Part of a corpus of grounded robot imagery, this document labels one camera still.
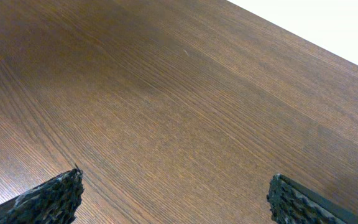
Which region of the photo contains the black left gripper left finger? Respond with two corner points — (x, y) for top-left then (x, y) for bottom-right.
(0, 167), (84, 224)

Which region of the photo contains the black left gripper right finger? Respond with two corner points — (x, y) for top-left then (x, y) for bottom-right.
(267, 174), (358, 224)

